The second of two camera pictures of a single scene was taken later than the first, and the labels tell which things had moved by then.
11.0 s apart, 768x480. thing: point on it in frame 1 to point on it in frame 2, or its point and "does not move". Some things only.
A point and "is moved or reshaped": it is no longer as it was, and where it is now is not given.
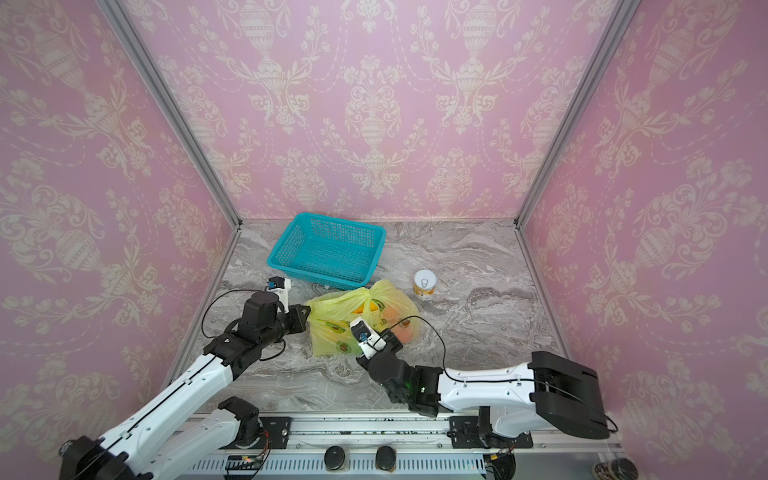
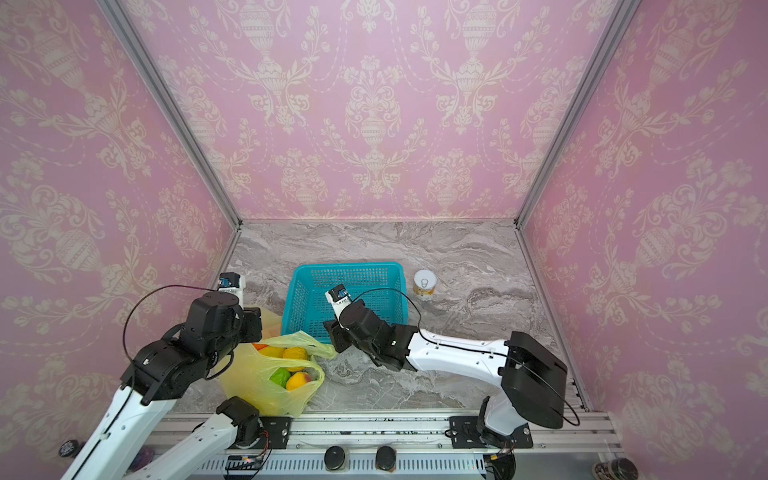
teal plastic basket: x=330 y=251 to x=382 y=285
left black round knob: x=334 y=457 does not move
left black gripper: x=299 y=317 to x=254 y=317
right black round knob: x=385 y=458 does not move
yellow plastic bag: x=382 y=303 is moved or reshaped
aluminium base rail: x=380 y=445 does not move
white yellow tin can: x=424 y=282 does not move
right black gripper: x=388 y=342 to x=335 y=335
